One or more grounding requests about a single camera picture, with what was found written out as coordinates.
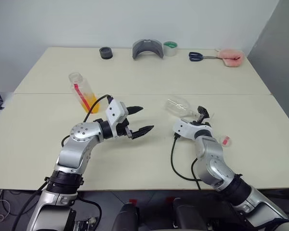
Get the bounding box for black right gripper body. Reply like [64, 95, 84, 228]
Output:
[191, 119, 212, 128]

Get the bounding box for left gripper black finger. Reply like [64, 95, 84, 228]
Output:
[130, 124, 155, 141]
[126, 105, 145, 116]

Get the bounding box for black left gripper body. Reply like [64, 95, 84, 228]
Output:
[115, 117, 133, 139]

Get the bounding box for clear plastic bottle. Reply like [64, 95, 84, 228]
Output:
[164, 95, 216, 121]

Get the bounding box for red and clear bottle cap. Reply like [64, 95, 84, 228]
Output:
[217, 135, 232, 147]

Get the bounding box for bottle with orange liquid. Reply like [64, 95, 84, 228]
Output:
[68, 72, 103, 115]

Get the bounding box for pink plush cloth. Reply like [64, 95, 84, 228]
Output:
[215, 48, 244, 68]

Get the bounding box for black round tape roll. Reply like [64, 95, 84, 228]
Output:
[99, 46, 114, 60]

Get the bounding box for silver tape roll green core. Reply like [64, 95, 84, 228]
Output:
[163, 41, 179, 57]

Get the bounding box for dark rounded shape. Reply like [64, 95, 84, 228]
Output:
[171, 197, 208, 231]
[117, 201, 141, 231]

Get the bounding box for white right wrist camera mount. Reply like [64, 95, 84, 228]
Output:
[172, 117, 214, 141]

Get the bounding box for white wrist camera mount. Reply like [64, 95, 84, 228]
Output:
[105, 98, 129, 140]
[172, 117, 214, 141]

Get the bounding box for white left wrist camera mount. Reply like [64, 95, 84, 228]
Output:
[105, 98, 129, 140]

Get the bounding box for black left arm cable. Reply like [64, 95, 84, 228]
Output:
[61, 94, 113, 148]

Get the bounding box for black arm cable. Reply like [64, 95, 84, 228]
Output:
[61, 94, 113, 148]
[169, 134, 202, 191]

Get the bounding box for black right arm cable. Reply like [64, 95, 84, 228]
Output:
[169, 134, 202, 191]

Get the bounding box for black handled scissors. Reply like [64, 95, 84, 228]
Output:
[188, 51, 220, 62]

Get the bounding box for thick black power cable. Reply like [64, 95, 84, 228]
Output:
[76, 193, 103, 221]

